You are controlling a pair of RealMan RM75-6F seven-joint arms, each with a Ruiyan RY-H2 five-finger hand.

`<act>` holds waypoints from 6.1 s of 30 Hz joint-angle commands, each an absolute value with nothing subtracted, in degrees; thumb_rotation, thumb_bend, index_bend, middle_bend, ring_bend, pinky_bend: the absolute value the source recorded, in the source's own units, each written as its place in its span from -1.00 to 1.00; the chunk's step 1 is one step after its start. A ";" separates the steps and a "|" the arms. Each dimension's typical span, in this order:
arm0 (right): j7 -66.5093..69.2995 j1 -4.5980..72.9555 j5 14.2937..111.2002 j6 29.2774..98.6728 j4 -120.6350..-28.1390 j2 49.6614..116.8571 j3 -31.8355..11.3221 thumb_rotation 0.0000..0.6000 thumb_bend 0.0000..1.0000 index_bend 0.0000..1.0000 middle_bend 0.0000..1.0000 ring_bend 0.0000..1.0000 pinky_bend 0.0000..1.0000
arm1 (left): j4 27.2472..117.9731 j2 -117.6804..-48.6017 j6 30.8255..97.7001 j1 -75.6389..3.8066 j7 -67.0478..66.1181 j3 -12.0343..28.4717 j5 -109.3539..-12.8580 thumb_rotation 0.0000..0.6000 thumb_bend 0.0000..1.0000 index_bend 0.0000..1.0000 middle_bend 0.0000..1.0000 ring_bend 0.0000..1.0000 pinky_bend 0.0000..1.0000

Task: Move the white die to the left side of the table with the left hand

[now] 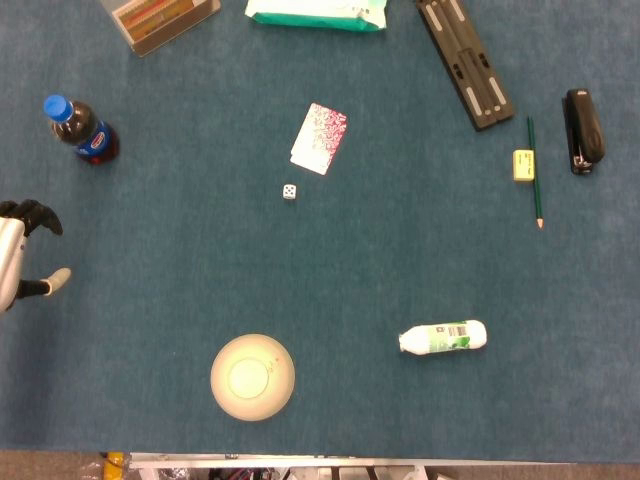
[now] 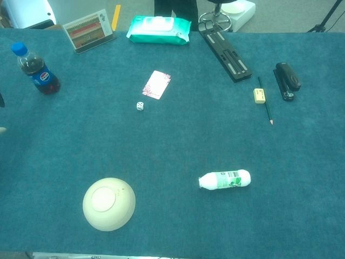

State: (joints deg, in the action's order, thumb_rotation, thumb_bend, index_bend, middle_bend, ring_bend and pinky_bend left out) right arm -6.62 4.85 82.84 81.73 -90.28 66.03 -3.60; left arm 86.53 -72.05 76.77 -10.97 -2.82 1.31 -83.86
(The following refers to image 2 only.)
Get dark green pencil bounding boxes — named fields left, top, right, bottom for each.
left=257, top=76, right=274, bottom=126

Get white box with plate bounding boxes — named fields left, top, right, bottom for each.
left=220, top=0, right=257, bottom=33

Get dark clothed person legs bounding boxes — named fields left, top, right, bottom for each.
left=154, top=0, right=199, bottom=24

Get black stapler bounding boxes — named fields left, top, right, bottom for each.
left=273, top=62, right=302, bottom=102

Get chrome stool base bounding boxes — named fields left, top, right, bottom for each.
left=198, top=0, right=233, bottom=32

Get desk calendar card stand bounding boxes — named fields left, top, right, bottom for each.
left=62, top=8, right=118, bottom=55

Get black folding bracket rail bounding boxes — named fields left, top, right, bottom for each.
left=198, top=21, right=253, bottom=83

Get pale yellow eraser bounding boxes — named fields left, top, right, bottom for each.
left=253, top=87, right=266, bottom=104

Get teal table cloth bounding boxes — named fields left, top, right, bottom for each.
left=0, top=28, right=345, bottom=256

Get red patterned playing card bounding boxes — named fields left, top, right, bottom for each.
left=142, top=70, right=172, bottom=101

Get yellow strip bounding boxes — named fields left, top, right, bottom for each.
left=111, top=4, right=122, bottom=31

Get white appliance housing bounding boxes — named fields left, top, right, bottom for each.
left=1, top=0, right=57, bottom=29

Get Pepsi cola bottle blue cap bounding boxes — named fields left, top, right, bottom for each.
left=11, top=42, right=61, bottom=96

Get cream upturned bowl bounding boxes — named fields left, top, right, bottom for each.
left=82, top=177, right=136, bottom=232

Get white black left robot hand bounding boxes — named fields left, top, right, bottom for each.
left=0, top=91, right=8, bottom=135

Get green wet wipes pack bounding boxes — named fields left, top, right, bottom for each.
left=126, top=15, right=192, bottom=45

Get black tripod leg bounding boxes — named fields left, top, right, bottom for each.
left=307, top=0, right=345, bottom=33

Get white bottle green label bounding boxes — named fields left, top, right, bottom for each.
left=198, top=169, right=252, bottom=191

